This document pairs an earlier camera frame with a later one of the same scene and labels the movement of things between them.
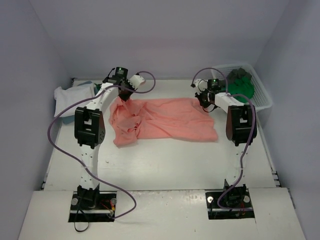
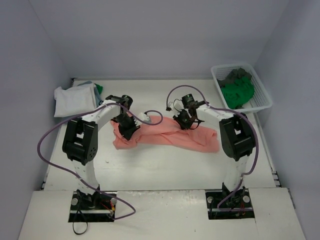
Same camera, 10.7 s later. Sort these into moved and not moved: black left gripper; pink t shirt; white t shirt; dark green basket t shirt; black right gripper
Moved: black right gripper; black left gripper; pink t shirt
Not moved: white t shirt; dark green basket t shirt
